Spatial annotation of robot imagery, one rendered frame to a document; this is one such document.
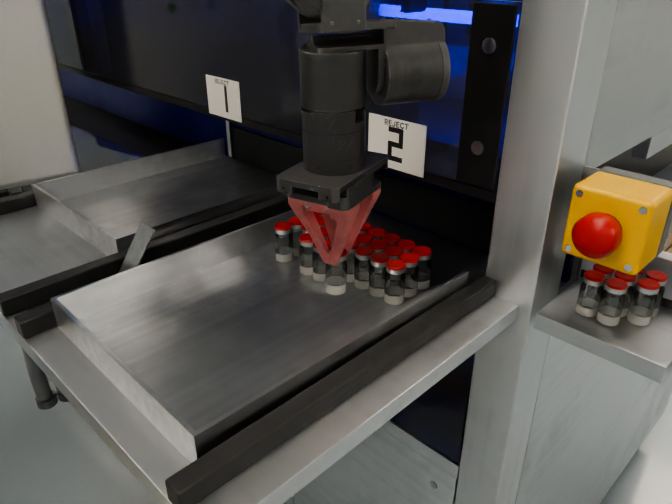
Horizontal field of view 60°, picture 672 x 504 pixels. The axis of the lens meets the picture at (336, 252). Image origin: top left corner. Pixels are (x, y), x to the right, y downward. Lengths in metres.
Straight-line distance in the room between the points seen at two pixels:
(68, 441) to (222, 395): 1.37
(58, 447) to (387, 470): 1.12
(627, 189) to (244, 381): 0.38
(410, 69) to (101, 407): 0.39
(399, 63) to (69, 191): 0.62
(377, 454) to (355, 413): 0.47
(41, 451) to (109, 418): 1.34
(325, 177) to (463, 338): 0.21
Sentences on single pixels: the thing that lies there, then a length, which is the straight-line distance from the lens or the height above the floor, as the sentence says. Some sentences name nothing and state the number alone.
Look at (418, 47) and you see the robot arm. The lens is 0.53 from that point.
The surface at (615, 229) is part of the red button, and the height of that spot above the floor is 1.01.
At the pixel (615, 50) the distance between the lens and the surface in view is 0.64.
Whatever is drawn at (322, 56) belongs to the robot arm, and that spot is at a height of 1.15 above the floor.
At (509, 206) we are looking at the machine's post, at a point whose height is 0.99.
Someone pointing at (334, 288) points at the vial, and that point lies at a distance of 0.59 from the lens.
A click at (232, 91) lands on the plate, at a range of 0.91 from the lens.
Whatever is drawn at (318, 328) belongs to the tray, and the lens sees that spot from 0.59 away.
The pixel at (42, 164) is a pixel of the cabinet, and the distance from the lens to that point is 1.32.
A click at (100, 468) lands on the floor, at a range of 1.76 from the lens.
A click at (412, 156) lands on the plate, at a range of 0.68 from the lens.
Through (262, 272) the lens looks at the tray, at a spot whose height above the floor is 0.88.
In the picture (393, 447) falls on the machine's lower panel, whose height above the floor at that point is 0.56.
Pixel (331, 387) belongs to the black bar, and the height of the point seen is 0.90.
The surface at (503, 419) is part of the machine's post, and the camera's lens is 0.76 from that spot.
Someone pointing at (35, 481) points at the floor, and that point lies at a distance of 1.80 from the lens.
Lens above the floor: 1.22
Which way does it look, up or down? 27 degrees down
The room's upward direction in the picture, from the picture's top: straight up
